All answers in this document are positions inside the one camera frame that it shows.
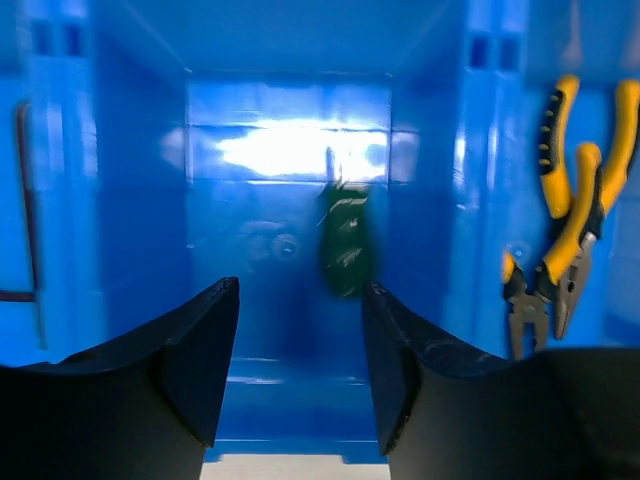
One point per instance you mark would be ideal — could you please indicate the blue three-compartment plastic bin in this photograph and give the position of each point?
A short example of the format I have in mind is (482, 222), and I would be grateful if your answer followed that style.
(176, 142)

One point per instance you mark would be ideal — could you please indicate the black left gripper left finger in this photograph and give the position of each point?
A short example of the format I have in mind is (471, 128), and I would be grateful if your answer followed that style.
(144, 405)

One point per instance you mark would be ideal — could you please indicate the yellow black long-nose pliers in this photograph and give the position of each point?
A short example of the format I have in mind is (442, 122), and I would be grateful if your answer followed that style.
(562, 275)

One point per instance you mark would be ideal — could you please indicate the green stubby flathead screwdriver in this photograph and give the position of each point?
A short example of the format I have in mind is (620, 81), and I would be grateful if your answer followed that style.
(346, 252)

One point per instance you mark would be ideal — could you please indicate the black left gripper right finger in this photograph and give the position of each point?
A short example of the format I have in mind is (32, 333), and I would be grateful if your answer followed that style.
(445, 409)

